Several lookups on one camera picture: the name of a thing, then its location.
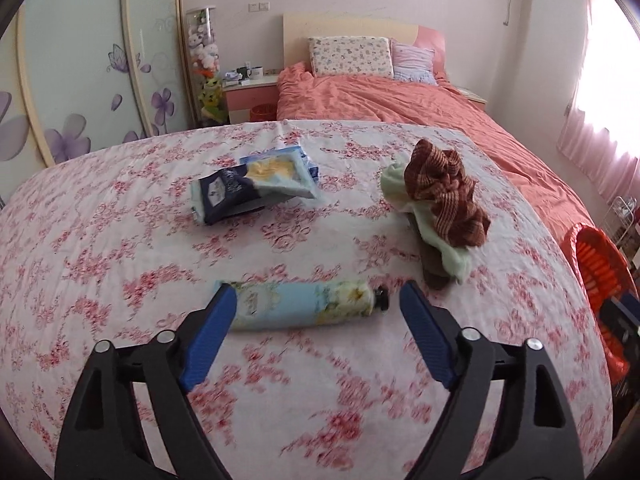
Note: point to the dark mug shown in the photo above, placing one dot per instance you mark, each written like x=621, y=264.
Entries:
x=243, y=73

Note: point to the pink floral tablecloth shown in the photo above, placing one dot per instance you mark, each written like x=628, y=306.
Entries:
x=125, y=260

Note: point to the pink white nightstand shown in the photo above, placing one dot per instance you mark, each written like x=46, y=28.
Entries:
x=245, y=97
x=470, y=95

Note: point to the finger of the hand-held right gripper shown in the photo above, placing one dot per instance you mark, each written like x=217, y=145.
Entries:
x=620, y=316

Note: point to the clear tube of plush toys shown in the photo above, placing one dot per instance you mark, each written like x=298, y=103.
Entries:
x=205, y=60

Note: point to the brown striped cloth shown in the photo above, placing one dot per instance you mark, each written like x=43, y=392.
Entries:
x=445, y=185

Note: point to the navy packet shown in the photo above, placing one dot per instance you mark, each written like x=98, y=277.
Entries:
x=225, y=192

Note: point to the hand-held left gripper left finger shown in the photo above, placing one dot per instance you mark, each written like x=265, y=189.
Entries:
x=210, y=335

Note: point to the floral print pillow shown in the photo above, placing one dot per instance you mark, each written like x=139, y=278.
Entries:
x=350, y=57

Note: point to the floral sliding door wardrobe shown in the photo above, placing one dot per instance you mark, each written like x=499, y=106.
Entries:
x=90, y=60

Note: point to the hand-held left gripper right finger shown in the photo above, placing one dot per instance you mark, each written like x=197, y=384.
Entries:
x=425, y=330

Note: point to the orange plastic laundry basket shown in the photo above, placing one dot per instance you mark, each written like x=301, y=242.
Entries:
x=595, y=260

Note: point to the pink striped pillow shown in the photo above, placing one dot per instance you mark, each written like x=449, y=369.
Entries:
x=412, y=62

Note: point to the white mug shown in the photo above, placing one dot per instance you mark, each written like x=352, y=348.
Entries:
x=256, y=73

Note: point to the pink curtain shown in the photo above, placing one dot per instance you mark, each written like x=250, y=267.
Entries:
x=600, y=135

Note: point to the beige pink headboard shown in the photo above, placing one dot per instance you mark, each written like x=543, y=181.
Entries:
x=350, y=27

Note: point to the light blue hand cream tube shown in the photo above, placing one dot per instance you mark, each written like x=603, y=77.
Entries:
x=300, y=305

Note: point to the coral duvet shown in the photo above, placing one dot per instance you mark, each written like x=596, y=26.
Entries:
x=400, y=105

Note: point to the dark brown cloth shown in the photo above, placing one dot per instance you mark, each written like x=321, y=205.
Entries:
x=436, y=275

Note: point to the small red bin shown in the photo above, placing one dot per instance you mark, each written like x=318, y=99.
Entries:
x=263, y=112

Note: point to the white wall socket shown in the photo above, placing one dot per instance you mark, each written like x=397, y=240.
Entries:
x=259, y=7

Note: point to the pale green cloth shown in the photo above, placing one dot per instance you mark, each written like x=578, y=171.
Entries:
x=395, y=182

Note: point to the pale blue yellow packet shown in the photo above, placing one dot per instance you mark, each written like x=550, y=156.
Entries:
x=280, y=172

